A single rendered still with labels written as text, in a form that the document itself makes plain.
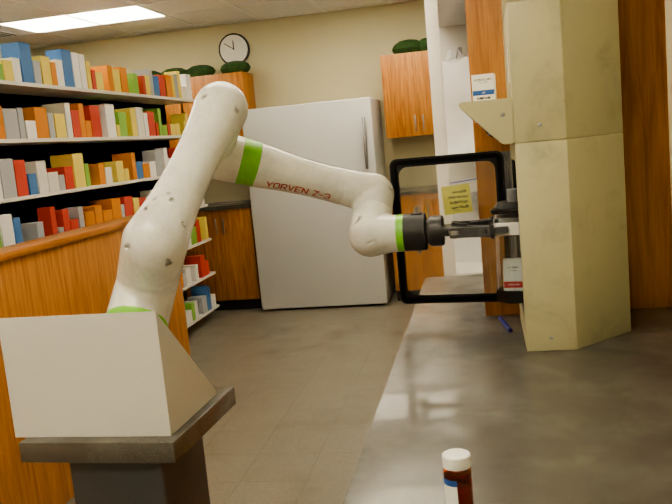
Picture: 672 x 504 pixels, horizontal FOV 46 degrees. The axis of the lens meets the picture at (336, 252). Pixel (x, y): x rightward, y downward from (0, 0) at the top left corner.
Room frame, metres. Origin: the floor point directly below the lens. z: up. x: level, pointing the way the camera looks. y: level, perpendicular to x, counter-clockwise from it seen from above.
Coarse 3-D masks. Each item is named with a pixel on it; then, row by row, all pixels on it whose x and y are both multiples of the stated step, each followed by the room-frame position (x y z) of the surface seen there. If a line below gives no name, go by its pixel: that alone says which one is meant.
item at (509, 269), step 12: (504, 216) 1.83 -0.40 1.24; (516, 216) 1.82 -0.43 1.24; (504, 240) 1.84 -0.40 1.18; (516, 240) 1.82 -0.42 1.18; (504, 252) 1.84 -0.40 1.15; (516, 252) 1.82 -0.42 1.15; (504, 264) 1.84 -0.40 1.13; (516, 264) 1.82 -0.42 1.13; (504, 276) 1.84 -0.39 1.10; (516, 276) 1.82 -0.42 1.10; (504, 288) 1.84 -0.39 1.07; (516, 288) 1.82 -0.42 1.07
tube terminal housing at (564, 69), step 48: (528, 0) 1.72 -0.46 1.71; (576, 0) 1.74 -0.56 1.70; (528, 48) 1.72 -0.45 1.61; (576, 48) 1.73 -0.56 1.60; (528, 96) 1.72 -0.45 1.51; (576, 96) 1.73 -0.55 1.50; (528, 144) 1.72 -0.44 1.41; (576, 144) 1.72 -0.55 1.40; (528, 192) 1.72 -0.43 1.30; (576, 192) 1.72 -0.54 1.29; (624, 192) 1.81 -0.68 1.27; (528, 240) 1.72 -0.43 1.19; (576, 240) 1.71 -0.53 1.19; (624, 240) 1.81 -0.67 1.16; (528, 288) 1.73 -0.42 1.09; (576, 288) 1.71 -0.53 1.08; (624, 288) 1.81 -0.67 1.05; (528, 336) 1.73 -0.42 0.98; (576, 336) 1.71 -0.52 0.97
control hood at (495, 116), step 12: (468, 108) 1.75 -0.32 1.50; (480, 108) 1.74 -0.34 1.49; (492, 108) 1.74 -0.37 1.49; (504, 108) 1.73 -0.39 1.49; (480, 120) 1.74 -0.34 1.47; (492, 120) 1.74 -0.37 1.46; (504, 120) 1.73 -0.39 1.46; (492, 132) 1.74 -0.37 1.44; (504, 132) 1.73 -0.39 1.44; (504, 144) 1.73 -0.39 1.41
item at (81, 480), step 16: (192, 448) 1.57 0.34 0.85; (80, 464) 1.47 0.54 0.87; (96, 464) 1.47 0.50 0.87; (112, 464) 1.46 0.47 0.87; (128, 464) 1.45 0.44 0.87; (144, 464) 1.44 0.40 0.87; (160, 464) 1.44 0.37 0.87; (176, 464) 1.49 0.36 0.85; (192, 464) 1.56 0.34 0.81; (80, 480) 1.48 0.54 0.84; (96, 480) 1.47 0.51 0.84; (112, 480) 1.46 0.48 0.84; (128, 480) 1.45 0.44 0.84; (144, 480) 1.44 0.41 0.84; (160, 480) 1.44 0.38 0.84; (176, 480) 1.48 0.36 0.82; (192, 480) 1.55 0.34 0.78; (80, 496) 1.48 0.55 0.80; (96, 496) 1.47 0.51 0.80; (112, 496) 1.46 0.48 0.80; (128, 496) 1.45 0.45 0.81; (144, 496) 1.44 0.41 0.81; (160, 496) 1.44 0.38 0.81; (176, 496) 1.48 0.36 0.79; (192, 496) 1.54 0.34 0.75; (208, 496) 1.62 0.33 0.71
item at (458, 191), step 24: (408, 168) 2.11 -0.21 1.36; (432, 168) 2.09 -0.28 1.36; (456, 168) 2.07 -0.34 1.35; (480, 168) 2.05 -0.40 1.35; (504, 168) 2.03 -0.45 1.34; (408, 192) 2.11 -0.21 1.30; (432, 192) 2.09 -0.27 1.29; (456, 192) 2.07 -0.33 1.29; (480, 192) 2.05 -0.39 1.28; (456, 216) 2.07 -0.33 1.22; (480, 216) 2.05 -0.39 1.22; (456, 240) 2.08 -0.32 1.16; (480, 240) 2.06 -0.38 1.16; (408, 264) 2.12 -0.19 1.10; (432, 264) 2.10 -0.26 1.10; (456, 264) 2.08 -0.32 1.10; (480, 264) 2.06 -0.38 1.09; (408, 288) 2.12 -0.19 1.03; (432, 288) 2.10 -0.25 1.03; (456, 288) 2.08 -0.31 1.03; (480, 288) 2.06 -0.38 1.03
